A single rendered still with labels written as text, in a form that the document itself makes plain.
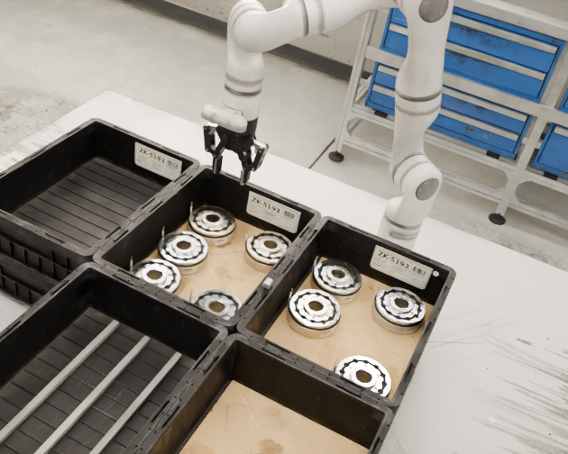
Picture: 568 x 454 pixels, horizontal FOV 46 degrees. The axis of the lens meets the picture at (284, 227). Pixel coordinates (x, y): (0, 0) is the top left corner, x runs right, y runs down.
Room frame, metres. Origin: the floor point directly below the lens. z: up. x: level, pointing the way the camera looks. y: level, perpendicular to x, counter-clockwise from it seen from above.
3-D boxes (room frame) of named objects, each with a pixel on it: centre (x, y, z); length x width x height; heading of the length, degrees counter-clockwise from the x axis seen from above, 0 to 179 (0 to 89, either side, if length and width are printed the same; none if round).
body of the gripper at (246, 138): (1.14, 0.13, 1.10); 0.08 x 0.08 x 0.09
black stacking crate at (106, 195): (1.12, 0.41, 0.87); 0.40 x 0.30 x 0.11; 161
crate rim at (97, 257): (1.02, 0.13, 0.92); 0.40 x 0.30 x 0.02; 161
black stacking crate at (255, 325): (0.92, -0.16, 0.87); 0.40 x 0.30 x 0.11; 161
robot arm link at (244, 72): (1.14, 0.13, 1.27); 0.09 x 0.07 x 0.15; 21
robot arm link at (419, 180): (1.28, -0.27, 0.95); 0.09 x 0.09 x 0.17; 31
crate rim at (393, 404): (0.92, -0.16, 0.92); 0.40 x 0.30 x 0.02; 161
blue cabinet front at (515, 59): (2.78, -0.59, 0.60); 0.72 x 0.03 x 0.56; 72
